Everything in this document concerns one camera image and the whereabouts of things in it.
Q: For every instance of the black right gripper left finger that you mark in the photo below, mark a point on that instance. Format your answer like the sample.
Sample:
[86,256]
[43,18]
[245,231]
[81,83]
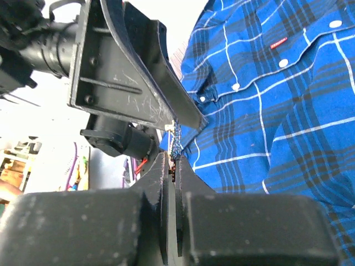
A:
[124,226]

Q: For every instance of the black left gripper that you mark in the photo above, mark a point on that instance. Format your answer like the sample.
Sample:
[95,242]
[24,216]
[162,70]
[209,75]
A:
[51,48]

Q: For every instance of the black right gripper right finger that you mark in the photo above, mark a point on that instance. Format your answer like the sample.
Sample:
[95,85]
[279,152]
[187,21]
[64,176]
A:
[248,229]

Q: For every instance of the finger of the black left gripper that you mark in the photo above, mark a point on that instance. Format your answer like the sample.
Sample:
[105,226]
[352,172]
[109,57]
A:
[144,89]

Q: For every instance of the silver blue leaf brooch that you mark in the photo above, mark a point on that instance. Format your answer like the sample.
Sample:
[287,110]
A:
[174,146]

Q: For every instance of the blue plaid shirt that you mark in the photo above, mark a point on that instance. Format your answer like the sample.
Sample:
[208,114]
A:
[275,81]

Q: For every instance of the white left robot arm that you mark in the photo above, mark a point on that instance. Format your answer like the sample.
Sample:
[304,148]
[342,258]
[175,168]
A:
[19,19]

